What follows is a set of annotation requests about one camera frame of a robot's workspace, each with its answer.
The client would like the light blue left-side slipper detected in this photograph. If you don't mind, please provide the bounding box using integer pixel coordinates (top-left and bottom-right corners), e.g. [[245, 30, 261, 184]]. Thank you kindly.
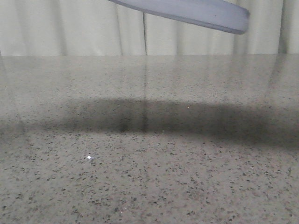
[[113, 0, 250, 35]]

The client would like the pale green curtain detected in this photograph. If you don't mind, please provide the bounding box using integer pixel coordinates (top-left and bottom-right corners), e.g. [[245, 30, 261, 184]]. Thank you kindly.
[[0, 0, 299, 56]]

